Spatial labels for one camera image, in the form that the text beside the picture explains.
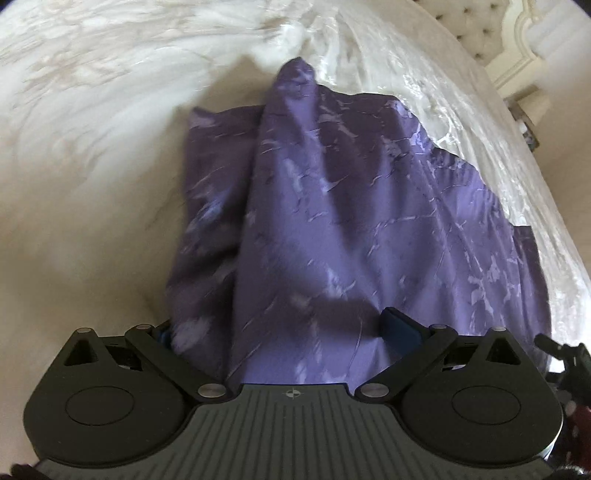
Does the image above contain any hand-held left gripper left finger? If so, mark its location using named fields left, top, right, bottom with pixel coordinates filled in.
left=61, top=324, right=228, bottom=402

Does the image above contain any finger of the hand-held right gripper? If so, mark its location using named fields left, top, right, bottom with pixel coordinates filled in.
left=534, top=335, right=567, bottom=359

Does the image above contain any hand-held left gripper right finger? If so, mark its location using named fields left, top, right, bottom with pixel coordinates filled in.
left=355, top=307, right=528, bottom=403

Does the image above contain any purple patterned hoodie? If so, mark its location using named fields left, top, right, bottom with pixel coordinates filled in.
left=164, top=56, right=552, bottom=398

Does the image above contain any dark red dotted clothing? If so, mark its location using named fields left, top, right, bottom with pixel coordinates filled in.
left=551, top=399, right=591, bottom=467

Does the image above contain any cream floral bedspread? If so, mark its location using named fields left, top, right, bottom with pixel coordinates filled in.
left=0, top=0, right=585, bottom=457

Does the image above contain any cream tufted headboard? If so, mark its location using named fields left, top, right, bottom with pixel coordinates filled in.
left=416, top=0, right=575, bottom=100

